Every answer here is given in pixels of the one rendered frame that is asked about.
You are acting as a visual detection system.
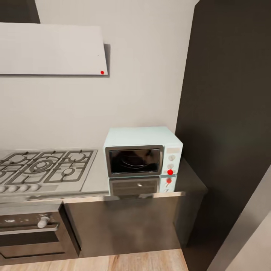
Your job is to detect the microwave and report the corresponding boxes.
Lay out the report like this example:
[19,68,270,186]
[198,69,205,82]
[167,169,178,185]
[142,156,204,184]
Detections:
[103,126,183,178]

